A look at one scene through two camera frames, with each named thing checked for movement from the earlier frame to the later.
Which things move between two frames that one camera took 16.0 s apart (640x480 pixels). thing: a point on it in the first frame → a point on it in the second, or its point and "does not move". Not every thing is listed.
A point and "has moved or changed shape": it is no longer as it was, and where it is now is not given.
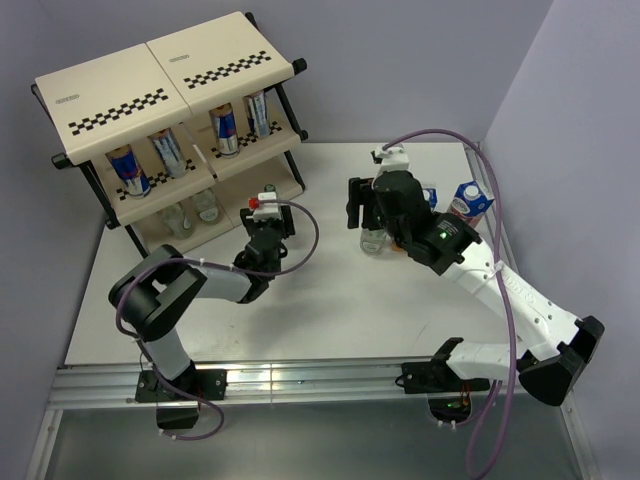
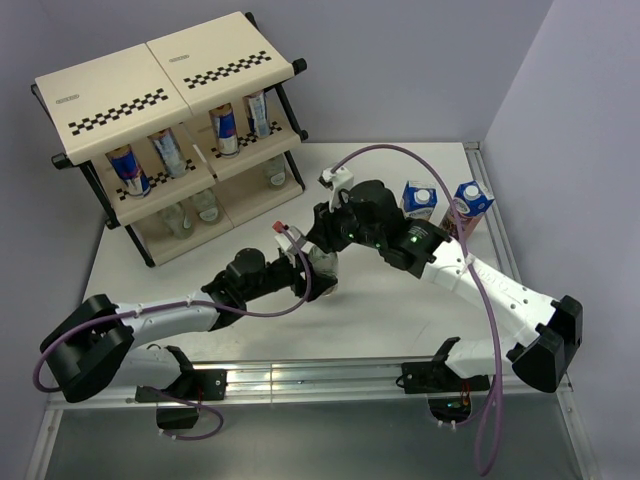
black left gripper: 285,225 → 298,284
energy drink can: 169,152 does not move
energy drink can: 258,113 does not move
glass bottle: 206,205 does not move
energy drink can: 129,171 does not move
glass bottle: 372,241 has moved or changed shape
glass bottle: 178,221 does not move
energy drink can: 225,130 does not move
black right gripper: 361,192 → 323,230
